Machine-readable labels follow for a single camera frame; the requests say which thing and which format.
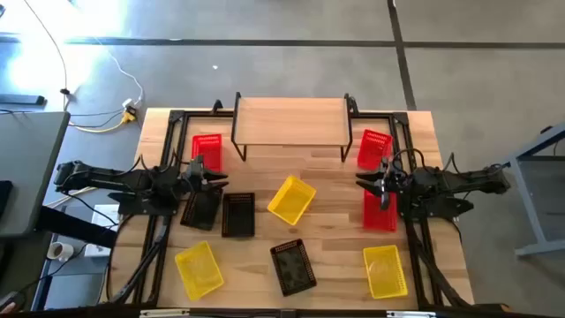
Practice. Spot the black desk crossbar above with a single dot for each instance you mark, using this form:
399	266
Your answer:
75	227

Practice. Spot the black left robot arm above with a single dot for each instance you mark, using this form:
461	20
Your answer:
132	179

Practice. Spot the grey metal table frame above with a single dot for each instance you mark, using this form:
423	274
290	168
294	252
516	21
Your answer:
543	247

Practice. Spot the silver metal bracket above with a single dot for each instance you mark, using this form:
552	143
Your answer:
410	314
163	313

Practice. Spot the dark flat bar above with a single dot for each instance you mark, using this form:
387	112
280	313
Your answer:
22	100

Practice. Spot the white box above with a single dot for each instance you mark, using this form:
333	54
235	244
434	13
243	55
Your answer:
103	216

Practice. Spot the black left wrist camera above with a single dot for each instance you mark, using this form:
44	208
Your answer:
196	162

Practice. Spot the yellow plastic basket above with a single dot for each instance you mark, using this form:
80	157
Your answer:
291	201
198	269
385	271

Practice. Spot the grey desk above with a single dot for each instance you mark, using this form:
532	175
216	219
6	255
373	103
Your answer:
26	168

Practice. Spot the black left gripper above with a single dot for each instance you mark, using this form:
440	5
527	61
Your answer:
194	182

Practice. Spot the black metal table frame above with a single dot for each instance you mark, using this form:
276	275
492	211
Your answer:
375	115

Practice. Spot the white cup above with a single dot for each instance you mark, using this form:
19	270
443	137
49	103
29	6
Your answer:
59	252

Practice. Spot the red plastic basket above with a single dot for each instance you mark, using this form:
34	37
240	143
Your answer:
375	218
374	148
207	150

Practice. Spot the black plastic basket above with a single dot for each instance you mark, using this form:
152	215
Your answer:
238	216
201	214
293	267

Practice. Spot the wooden shelf with black legs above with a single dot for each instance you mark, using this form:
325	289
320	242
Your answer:
291	121

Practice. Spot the yellow plug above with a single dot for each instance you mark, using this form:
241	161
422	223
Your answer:
129	117

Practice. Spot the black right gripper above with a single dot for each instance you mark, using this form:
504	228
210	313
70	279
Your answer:
395	180

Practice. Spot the white power adapter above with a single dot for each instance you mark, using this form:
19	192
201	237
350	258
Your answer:
129	103

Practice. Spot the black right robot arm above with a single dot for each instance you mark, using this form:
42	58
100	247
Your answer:
463	179

